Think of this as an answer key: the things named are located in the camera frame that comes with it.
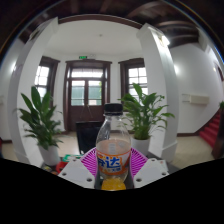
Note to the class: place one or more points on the small green plant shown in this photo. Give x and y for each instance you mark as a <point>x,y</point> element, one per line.
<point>221,105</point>

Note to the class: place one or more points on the black chair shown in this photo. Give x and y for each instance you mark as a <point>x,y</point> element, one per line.
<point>87,136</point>

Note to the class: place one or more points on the green exit sign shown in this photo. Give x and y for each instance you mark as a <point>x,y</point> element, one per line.
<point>82,57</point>

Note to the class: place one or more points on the red carpeted staircase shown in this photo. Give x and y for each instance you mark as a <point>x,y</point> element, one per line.
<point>210,130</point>

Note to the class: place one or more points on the dark framed window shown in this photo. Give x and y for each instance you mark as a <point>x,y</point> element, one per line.
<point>136,78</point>
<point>43,80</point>

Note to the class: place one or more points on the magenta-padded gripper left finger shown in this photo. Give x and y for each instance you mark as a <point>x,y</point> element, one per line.
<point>75,173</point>

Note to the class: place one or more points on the large plant in white pot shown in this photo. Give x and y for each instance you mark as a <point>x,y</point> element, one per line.
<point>143,113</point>
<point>40,116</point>

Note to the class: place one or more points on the dark wooden double door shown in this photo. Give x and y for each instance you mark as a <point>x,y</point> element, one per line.
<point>86,93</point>

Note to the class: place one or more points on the clear orange soda bottle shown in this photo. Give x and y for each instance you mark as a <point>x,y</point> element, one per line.
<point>112,161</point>

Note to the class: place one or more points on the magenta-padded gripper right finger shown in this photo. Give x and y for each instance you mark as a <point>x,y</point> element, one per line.
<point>151,172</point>

